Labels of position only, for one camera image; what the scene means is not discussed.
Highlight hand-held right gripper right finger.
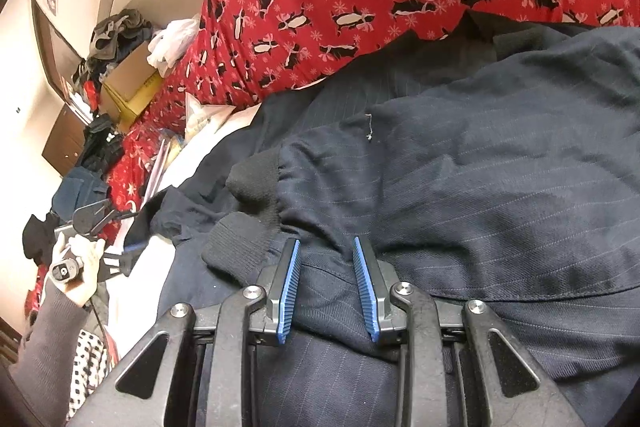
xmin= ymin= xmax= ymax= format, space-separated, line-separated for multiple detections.
xmin=353 ymin=236 xmax=586 ymax=427

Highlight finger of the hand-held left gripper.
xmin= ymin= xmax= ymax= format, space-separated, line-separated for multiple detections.
xmin=102 ymin=206 xmax=140 ymax=224
xmin=99 ymin=243 xmax=147 ymax=283

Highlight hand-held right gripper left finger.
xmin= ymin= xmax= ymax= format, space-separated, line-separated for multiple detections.
xmin=67 ymin=238 xmax=301 ymax=427

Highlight dark navy pinstriped jacket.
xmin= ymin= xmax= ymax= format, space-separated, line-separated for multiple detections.
xmin=150 ymin=9 xmax=640 ymax=427

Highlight pile of dark clothes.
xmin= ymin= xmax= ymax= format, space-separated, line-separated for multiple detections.
xmin=86 ymin=9 xmax=153 ymax=74

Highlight person's left hand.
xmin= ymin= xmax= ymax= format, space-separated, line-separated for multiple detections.
xmin=53 ymin=236 xmax=107 ymax=309

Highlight blue jeans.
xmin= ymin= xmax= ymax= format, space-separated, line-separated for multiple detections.
xmin=52 ymin=166 xmax=111 ymax=219

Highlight black garment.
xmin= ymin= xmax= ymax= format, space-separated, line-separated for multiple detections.
xmin=81 ymin=115 xmax=125 ymax=174

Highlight brown wooden cabinet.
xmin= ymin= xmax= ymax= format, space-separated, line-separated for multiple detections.
xmin=42 ymin=103 xmax=87 ymax=166

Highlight black and white dotted cloth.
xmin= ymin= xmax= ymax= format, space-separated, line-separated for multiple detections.
xmin=66 ymin=329 xmax=110 ymax=415

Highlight white paper bag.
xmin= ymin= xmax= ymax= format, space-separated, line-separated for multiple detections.
xmin=184 ymin=93 xmax=237 ymax=140

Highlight cardboard box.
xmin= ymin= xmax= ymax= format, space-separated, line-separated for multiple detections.
xmin=101 ymin=51 xmax=165 ymax=134

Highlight white plastic bag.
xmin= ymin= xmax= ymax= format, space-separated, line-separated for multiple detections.
xmin=146 ymin=19 xmax=200 ymax=78

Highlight brown wooden door frame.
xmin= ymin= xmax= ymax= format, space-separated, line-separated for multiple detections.
xmin=30 ymin=0 xmax=83 ymax=104

